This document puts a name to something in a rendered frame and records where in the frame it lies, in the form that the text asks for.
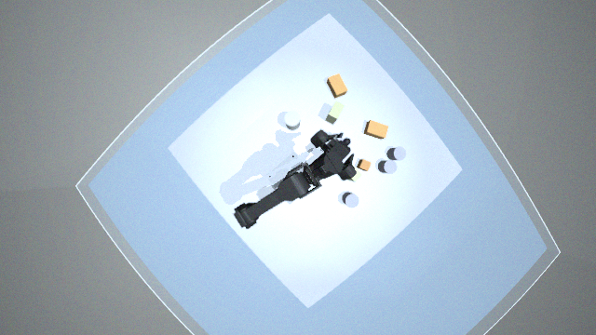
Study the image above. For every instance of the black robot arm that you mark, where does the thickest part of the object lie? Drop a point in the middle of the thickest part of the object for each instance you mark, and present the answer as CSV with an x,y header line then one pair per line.
x,y
296,184

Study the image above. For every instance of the grey cylinder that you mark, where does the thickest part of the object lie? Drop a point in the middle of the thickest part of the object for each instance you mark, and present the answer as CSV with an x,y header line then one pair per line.
x,y
292,120
387,166
350,199
397,153

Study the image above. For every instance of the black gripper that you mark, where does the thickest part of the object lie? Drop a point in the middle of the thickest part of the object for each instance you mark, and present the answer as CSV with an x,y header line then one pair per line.
x,y
320,139

